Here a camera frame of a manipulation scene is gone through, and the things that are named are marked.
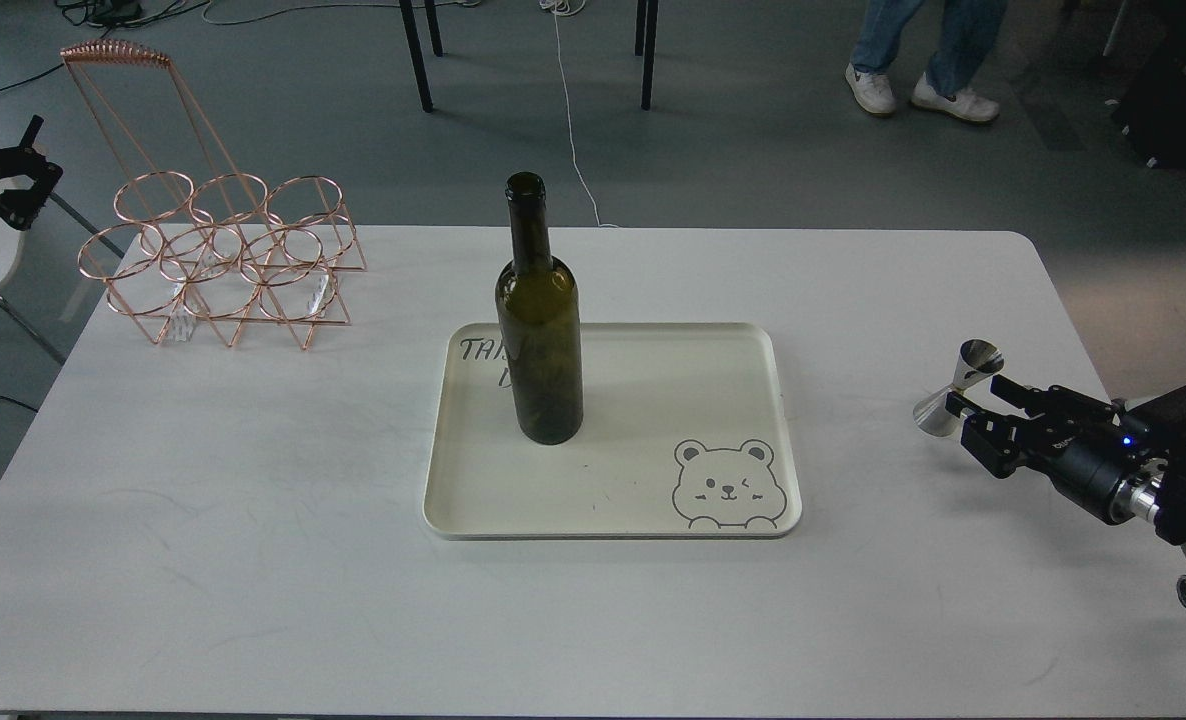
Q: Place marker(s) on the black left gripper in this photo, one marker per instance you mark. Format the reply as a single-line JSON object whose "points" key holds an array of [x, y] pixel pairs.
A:
{"points": [[27, 179]]}

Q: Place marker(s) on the steel double jigger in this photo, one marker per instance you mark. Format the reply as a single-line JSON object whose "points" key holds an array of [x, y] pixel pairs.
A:
{"points": [[976, 360]]}

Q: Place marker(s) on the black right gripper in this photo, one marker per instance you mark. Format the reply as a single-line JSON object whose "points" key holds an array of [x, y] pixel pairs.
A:
{"points": [[1073, 439]]}

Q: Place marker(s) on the rose gold wire bottle rack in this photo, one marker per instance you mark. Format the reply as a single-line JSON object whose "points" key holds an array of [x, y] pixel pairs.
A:
{"points": [[219, 247]]}

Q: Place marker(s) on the cream bear serving tray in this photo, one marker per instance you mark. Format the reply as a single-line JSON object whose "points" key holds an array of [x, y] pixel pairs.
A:
{"points": [[684, 435]]}

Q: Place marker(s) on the dark green wine bottle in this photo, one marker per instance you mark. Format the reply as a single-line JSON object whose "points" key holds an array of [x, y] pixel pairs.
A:
{"points": [[536, 298]]}

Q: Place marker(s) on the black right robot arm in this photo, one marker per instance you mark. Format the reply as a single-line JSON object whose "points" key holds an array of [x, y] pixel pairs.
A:
{"points": [[1162, 421]]}

